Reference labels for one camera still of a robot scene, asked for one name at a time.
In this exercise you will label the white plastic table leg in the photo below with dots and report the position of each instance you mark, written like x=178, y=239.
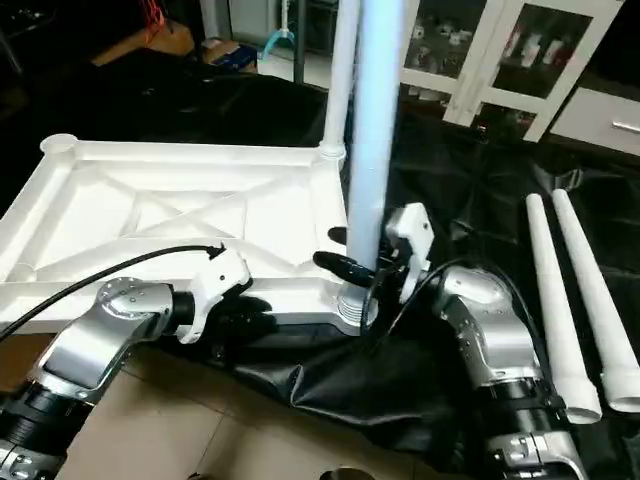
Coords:
x=555, y=300
x=598, y=290
x=340, y=70
x=375, y=120

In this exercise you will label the white plastic table top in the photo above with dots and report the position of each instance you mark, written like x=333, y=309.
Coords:
x=150, y=200

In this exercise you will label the black mat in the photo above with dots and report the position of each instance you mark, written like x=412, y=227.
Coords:
x=400, y=390

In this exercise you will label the teal and white pole tool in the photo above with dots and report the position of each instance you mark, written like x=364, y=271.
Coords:
x=280, y=40

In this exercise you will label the blue box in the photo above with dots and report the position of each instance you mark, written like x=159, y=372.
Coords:
x=228, y=55

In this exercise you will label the white glass-door cabinet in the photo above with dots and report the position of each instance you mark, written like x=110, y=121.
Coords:
x=520, y=60

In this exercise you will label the white drawer unit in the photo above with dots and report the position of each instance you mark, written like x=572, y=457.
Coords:
x=600, y=120

